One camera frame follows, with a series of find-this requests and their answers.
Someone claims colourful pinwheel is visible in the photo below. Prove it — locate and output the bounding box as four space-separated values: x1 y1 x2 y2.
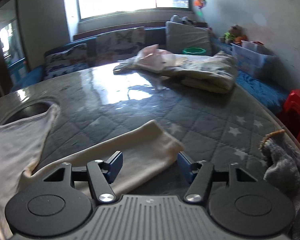
193 0 207 20

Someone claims teal cabinet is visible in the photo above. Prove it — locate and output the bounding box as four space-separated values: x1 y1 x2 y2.
9 57 28 83

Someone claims cream cloth garment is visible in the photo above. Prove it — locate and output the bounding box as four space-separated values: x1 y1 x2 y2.
34 119 185 195

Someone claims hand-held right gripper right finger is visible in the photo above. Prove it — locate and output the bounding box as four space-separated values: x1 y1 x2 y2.
177 151 258 203

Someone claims pale yellow folded garment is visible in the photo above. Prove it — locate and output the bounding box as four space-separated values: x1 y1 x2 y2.
162 51 239 94

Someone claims butterfly print cushion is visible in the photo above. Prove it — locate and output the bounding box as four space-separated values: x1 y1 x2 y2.
44 44 89 80
95 27 145 65

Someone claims grey knit cloth orange trim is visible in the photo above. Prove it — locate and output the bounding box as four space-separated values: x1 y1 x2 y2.
259 129 300 240

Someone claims green bowl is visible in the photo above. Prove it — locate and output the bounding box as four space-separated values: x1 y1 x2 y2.
182 46 206 55

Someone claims grey soft bundle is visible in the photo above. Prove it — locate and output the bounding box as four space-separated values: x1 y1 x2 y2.
170 15 208 28

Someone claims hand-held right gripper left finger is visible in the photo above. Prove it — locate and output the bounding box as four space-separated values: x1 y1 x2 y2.
42 151 123 203

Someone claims red plastic stool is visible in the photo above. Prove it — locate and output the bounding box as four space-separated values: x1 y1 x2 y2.
277 89 300 153

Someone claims white undershirt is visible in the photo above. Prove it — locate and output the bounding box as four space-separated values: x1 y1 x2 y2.
0 103 61 240

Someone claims brown stuffed toy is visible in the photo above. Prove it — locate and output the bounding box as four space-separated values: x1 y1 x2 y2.
224 24 248 44

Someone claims round black table stove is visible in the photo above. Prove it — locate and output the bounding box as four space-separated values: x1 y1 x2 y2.
2 102 52 125

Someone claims grey cushion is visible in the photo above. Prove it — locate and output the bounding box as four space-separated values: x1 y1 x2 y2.
165 21 213 55

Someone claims clear plastic storage box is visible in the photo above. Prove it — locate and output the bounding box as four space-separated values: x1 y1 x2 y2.
230 40 275 79

